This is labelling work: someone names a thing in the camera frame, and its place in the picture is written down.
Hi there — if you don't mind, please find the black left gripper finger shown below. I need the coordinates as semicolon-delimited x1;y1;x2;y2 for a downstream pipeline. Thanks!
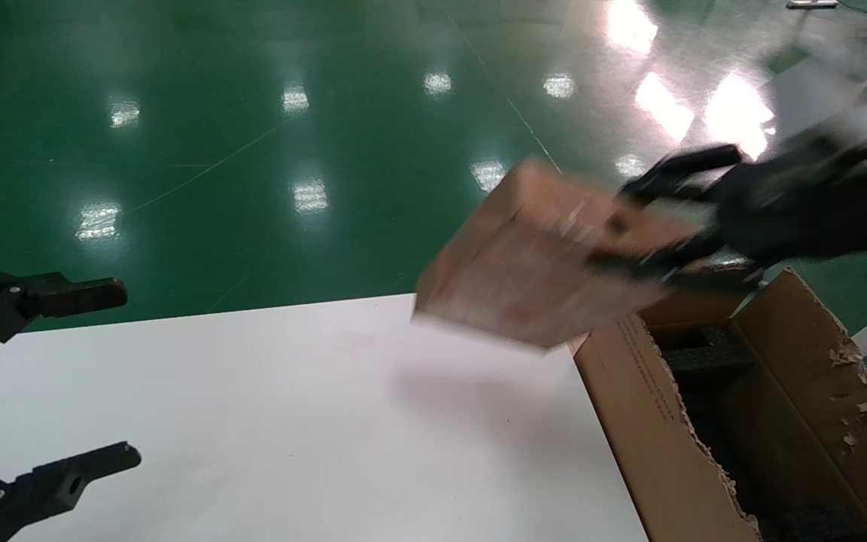
0;268;128;376
0;442;141;542

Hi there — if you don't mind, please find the silver and black right gripper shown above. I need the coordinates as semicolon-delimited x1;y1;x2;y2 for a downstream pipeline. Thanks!
592;68;867;291

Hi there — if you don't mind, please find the black foam insert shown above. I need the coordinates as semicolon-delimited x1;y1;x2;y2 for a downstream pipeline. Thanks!
663;326;758;377

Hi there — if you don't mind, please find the small brown cardboard box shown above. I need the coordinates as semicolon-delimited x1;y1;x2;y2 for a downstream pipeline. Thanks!
412;158;705;353

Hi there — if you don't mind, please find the big open cardboard box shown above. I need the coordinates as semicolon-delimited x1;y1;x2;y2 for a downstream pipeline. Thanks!
573;267;867;542

